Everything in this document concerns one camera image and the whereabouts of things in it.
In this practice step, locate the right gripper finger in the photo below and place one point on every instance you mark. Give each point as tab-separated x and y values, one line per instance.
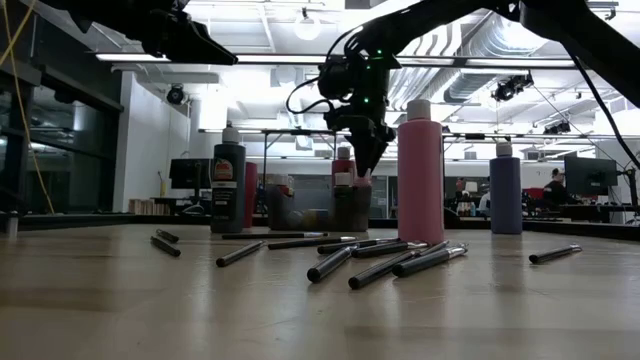
362	155
377	152

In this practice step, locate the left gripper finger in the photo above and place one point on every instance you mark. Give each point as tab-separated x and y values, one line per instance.
207	40
192	50

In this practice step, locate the large red paint bottle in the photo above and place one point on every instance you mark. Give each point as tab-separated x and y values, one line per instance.
342	167

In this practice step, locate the small pink paint bottle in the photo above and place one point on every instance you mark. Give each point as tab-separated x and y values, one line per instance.
364	183

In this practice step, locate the small black paint bottle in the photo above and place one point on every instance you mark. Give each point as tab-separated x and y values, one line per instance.
343	179

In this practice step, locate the large pink paint bottle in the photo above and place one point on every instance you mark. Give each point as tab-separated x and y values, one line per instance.
420	180

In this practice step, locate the small yellow paint bottle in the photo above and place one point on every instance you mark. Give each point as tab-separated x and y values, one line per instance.
310	220

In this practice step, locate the large purple paint bottle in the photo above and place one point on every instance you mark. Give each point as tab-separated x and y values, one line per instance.
505	195

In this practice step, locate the large dark green paint bottle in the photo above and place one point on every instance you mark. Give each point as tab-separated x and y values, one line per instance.
227	210

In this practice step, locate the lone marker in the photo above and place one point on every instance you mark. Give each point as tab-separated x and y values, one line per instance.
550	255

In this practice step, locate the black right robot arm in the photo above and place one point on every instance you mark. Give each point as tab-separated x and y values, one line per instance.
450	15

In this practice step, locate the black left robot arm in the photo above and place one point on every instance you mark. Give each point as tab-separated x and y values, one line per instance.
100	15

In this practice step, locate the clear plastic bin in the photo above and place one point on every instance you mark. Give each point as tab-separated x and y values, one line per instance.
320	200

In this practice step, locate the long ceiling light strip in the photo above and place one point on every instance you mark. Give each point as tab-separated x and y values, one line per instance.
280	58

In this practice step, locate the round white ceiling lamp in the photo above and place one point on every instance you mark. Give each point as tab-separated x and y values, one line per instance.
307	29

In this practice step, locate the red plastic cup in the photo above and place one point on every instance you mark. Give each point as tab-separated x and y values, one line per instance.
251	195

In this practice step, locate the black computer monitor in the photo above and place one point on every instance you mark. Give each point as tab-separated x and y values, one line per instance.
590	175
190	172

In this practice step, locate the stack of wooden blocks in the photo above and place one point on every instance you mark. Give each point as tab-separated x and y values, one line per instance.
144	206

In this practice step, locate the small black hanging fixture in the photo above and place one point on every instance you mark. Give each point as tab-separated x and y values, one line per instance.
557	128

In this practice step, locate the person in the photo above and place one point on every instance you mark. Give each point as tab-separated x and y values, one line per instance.
555	192

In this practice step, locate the small white cylinder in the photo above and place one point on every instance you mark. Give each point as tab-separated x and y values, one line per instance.
11	225

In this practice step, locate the black hanging ceiling camera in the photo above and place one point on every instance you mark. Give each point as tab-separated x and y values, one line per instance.
175	95

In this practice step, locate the black background table frame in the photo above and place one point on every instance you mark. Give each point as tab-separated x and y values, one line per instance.
300	132

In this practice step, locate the silver ceiling duct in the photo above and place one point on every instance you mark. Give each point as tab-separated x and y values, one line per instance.
465	87

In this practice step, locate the black aluminium table frame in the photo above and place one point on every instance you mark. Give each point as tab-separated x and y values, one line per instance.
575	229

